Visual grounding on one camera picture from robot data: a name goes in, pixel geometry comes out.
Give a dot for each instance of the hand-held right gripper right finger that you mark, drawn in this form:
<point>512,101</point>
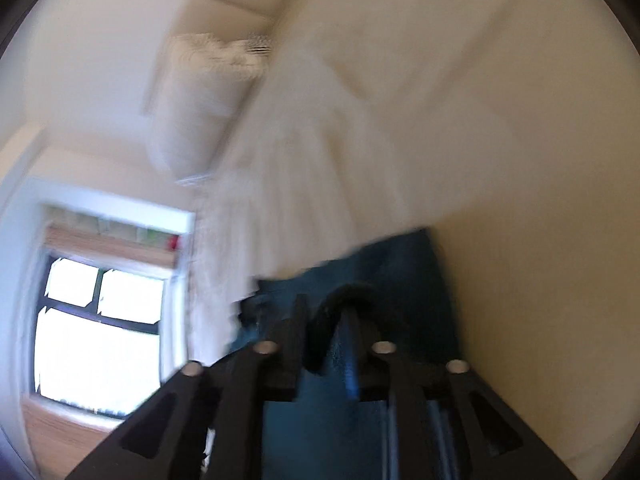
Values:
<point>352,360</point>

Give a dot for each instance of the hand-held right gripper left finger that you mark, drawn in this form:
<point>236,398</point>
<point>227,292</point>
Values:
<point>295,355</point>

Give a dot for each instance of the black framed window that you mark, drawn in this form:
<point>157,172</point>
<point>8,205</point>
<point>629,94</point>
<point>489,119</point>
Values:
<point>100,330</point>

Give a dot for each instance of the dark green sweater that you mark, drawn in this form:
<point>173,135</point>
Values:
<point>400,280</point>

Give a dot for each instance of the cream bed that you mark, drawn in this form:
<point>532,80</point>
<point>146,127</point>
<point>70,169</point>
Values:
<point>325,160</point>

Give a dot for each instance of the white pillow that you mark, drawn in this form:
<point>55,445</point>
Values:
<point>195,110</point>

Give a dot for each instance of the cream padded headboard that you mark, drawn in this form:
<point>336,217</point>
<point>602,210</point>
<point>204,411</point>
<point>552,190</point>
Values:
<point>225,15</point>

